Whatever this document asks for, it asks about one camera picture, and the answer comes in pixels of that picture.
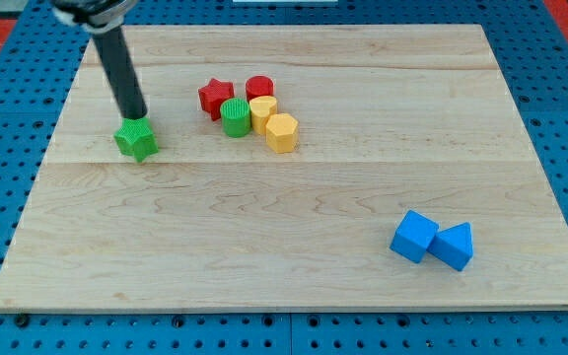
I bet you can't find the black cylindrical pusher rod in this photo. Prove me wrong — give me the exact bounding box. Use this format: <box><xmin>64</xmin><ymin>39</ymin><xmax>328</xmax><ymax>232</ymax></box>
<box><xmin>92</xmin><ymin>26</ymin><xmax>148</xmax><ymax>120</ymax></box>

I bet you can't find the blue triangle block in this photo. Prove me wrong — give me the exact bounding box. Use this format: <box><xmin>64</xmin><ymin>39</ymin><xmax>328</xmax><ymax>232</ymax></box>
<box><xmin>427</xmin><ymin>222</ymin><xmax>473</xmax><ymax>271</ymax></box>

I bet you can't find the green star block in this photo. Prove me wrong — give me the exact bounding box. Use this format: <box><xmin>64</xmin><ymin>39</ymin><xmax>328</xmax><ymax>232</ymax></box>
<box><xmin>113</xmin><ymin>116</ymin><xmax>159</xmax><ymax>163</ymax></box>

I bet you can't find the wooden board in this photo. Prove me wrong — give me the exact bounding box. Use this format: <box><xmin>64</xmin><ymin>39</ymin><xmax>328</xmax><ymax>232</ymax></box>
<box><xmin>0</xmin><ymin>25</ymin><xmax>568</xmax><ymax>314</ymax></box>

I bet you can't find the green cylinder block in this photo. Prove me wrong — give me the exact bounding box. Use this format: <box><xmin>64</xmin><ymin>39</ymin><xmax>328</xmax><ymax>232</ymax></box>
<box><xmin>220</xmin><ymin>98</ymin><xmax>251</xmax><ymax>138</ymax></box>

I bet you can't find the red star block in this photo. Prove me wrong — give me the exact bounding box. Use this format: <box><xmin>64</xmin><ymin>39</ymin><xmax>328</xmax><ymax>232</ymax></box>
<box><xmin>198</xmin><ymin>78</ymin><xmax>235</xmax><ymax>121</ymax></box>

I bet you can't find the yellow hexagon block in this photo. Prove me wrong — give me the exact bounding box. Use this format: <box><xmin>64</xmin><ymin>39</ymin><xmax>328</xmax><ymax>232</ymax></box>
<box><xmin>265</xmin><ymin>113</ymin><xmax>299</xmax><ymax>154</ymax></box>

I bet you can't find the red cylinder block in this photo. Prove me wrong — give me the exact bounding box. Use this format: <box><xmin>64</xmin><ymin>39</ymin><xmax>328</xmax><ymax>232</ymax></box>
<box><xmin>245</xmin><ymin>75</ymin><xmax>275</xmax><ymax>101</ymax></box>

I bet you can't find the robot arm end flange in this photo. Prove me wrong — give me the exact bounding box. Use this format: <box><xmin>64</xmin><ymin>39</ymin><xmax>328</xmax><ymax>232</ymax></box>
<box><xmin>50</xmin><ymin>0</ymin><xmax>138</xmax><ymax>35</ymax></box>

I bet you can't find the blue cube block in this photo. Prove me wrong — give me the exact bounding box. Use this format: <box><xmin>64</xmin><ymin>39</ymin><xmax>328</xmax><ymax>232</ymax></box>
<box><xmin>390</xmin><ymin>210</ymin><xmax>439</xmax><ymax>263</ymax></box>

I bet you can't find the yellow heart block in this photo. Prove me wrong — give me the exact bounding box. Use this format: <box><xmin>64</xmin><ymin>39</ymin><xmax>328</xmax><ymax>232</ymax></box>
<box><xmin>248</xmin><ymin>96</ymin><xmax>278</xmax><ymax>135</ymax></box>

